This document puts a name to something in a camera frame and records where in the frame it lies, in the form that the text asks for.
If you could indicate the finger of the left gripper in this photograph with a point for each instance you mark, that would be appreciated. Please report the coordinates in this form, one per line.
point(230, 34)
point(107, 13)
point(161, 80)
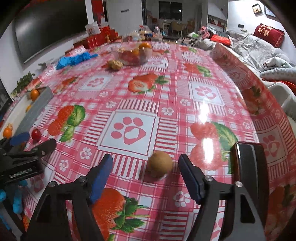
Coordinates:
point(19, 140)
point(41, 150)

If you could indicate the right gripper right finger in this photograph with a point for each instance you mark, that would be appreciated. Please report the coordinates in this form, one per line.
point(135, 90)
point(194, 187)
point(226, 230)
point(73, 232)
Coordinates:
point(241, 220)

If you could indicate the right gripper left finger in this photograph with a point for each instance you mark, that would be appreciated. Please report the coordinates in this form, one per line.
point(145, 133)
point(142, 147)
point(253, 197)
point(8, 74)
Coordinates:
point(50, 221)

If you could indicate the orange mandarin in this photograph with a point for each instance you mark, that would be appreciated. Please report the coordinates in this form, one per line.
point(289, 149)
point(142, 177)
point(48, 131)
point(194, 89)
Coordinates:
point(7, 133)
point(34, 94)

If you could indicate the brown kiwi fruit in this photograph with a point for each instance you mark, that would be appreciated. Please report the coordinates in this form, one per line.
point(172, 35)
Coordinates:
point(159, 164)

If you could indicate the blue gloved hand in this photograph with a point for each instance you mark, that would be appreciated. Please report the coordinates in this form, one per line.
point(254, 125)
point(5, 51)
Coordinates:
point(12, 207)

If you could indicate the orange mandarin in tray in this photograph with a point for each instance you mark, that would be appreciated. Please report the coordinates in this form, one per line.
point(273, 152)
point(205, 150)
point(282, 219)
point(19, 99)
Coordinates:
point(7, 133)

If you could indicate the red cherry tomato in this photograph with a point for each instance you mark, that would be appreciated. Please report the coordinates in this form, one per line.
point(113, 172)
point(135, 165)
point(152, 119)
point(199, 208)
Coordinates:
point(36, 135)

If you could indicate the grey white tray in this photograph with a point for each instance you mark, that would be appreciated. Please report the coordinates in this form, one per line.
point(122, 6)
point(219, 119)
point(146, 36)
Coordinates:
point(22, 121)

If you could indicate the green potted plant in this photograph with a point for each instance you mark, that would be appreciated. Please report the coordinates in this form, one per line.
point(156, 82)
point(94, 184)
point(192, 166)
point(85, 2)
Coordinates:
point(22, 84)

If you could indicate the blue crumpled cloth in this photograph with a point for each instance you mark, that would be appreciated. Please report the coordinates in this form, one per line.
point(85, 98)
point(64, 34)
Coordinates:
point(74, 60)

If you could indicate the pink strawberry tablecloth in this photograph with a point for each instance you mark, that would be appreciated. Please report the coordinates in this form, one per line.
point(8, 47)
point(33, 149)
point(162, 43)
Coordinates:
point(182, 101)

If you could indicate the dried husk fruit by bowl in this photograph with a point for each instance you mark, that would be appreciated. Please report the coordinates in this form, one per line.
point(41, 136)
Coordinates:
point(114, 65)

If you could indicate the red gift boxes stack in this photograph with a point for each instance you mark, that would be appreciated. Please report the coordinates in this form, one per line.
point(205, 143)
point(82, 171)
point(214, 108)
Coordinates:
point(107, 35)

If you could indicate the glass fruit bowl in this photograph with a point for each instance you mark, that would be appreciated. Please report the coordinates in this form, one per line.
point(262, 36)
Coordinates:
point(133, 55)

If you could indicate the grey sofa with blankets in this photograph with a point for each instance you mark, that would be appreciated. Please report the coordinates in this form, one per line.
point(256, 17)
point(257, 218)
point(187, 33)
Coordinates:
point(270, 62)

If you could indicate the red embroidered cushion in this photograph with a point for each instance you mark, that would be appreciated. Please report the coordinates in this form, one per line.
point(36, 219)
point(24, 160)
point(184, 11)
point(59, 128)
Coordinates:
point(271, 35)

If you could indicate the black wall television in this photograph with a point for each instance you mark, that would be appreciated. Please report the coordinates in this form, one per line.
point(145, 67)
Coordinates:
point(43, 24)

